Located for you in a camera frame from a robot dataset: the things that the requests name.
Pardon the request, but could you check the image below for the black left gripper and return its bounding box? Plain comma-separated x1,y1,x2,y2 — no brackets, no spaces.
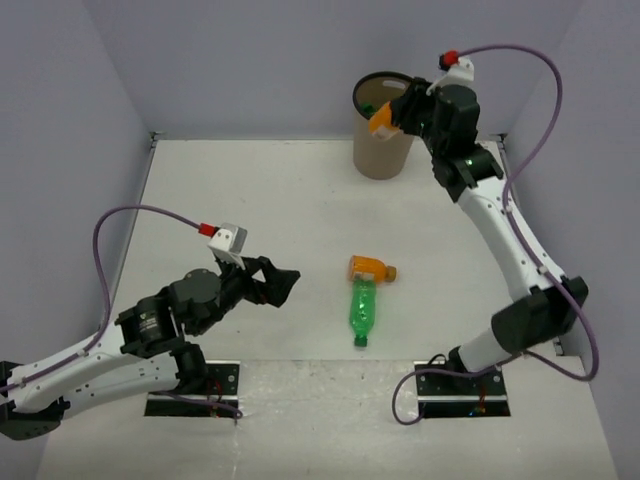
193,249,300,334

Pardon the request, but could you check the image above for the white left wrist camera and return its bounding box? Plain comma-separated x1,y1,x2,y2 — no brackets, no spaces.
207,223,247,270

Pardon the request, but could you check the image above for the green bottle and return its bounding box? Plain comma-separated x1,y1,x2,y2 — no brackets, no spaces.
349,278,377,348
362,103,378,118

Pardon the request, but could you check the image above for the brown cardboard bin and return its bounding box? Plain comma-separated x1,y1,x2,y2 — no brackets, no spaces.
352,71,413,180

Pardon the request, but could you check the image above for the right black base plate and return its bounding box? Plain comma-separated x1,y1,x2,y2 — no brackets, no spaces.
416,371,511,419

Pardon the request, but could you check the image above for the green bottle front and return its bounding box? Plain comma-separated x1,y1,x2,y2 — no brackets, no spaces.
349,278,377,348

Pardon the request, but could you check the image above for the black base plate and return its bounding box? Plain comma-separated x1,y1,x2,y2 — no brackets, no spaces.
144,361,241,420
416,371,511,419

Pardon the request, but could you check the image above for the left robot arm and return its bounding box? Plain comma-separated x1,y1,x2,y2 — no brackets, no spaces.
1,257,301,441

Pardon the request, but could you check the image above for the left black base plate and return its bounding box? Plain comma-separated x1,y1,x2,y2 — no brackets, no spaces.
144,361,241,420

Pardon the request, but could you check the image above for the orange bottle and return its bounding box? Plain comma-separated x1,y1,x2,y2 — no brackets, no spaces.
348,255,397,284
368,101,400,141

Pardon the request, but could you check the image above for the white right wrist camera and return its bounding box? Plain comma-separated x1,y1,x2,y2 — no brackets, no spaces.
426,50,475,95

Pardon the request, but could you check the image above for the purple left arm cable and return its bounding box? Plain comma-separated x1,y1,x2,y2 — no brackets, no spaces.
0,204,244,419

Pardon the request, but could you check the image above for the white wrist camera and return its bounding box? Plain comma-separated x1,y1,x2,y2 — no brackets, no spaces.
426,50,475,95
207,223,247,270

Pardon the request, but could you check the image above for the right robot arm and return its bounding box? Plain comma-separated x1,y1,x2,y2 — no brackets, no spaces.
391,77,588,393

